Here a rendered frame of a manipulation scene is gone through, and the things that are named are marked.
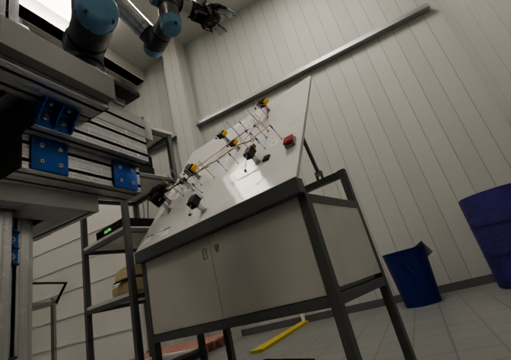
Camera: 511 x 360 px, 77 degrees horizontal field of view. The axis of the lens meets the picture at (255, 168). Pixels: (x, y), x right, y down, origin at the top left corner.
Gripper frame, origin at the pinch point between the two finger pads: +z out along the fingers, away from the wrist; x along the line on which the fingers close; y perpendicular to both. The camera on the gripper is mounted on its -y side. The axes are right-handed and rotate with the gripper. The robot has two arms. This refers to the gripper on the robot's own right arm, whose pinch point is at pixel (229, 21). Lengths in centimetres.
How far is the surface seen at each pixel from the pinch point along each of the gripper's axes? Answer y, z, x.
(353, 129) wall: -74, 294, -112
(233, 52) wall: -307, 235, -202
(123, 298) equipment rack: 75, -14, -146
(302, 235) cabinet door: 91, 20, -26
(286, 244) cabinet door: 91, 18, -34
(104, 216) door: -161, 87, -522
